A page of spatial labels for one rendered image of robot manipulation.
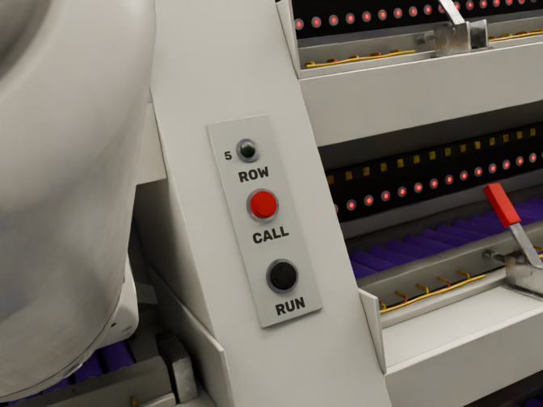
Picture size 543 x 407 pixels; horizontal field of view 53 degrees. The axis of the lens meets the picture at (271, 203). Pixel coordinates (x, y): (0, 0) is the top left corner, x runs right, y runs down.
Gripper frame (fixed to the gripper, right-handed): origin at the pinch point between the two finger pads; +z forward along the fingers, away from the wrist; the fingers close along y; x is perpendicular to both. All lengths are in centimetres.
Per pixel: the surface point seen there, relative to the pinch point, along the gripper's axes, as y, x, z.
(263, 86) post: -15.7, -9.9, -9.6
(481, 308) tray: -29.0, 7.2, -3.0
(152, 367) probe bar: -5.7, 3.5, -1.5
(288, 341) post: -12.8, 5.0, -6.4
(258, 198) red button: -13.2, -3.1, -8.8
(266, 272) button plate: -12.6, 1.0, -7.6
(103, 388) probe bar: -2.6, 3.9, -1.9
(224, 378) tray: -8.5, 5.7, -7.3
